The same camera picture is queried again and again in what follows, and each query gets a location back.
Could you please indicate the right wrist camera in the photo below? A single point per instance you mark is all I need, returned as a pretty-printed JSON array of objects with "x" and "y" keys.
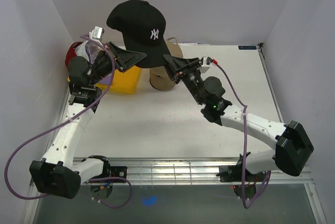
[{"x": 206, "y": 63}]

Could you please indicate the beige baseball cap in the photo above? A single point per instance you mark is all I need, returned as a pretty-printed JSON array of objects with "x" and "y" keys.
[{"x": 159, "y": 78}]

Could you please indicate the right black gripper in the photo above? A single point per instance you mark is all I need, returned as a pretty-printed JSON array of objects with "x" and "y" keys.
[{"x": 173, "y": 64}]

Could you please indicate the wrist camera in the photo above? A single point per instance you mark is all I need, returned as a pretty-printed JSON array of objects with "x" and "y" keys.
[
  {"x": 206, "y": 63},
  {"x": 97, "y": 34}
]

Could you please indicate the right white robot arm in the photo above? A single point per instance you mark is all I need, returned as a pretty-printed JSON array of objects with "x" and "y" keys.
[{"x": 289, "y": 145}]

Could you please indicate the blue table label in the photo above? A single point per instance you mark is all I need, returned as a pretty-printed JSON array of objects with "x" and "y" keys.
[{"x": 247, "y": 47}]

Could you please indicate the red baseball cap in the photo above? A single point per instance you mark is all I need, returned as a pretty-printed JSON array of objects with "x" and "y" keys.
[{"x": 71, "y": 53}]

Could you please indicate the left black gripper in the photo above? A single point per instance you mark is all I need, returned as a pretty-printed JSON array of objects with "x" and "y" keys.
[{"x": 125, "y": 58}]

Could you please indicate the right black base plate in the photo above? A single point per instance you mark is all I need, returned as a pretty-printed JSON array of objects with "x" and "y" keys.
[{"x": 233, "y": 173}]

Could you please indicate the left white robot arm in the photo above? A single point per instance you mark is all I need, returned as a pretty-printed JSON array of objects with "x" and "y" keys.
[{"x": 56, "y": 174}]

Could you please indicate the purple visor cap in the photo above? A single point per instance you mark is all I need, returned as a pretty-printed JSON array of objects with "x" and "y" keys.
[{"x": 105, "y": 80}]

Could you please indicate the black baseball cap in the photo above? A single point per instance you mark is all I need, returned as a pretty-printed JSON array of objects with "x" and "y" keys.
[{"x": 142, "y": 27}]

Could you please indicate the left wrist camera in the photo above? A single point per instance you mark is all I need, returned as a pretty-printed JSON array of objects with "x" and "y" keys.
[{"x": 97, "y": 34}]

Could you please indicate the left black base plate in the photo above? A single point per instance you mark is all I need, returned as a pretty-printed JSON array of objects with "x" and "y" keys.
[{"x": 115, "y": 174}]

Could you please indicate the yellow plastic tray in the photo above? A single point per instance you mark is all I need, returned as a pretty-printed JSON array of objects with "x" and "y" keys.
[{"x": 124, "y": 83}]

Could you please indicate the aluminium frame rail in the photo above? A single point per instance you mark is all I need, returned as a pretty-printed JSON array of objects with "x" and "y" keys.
[{"x": 182, "y": 191}]

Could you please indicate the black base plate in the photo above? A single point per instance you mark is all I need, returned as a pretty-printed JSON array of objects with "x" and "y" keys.
[
  {"x": 115, "y": 174},
  {"x": 233, "y": 173}
]

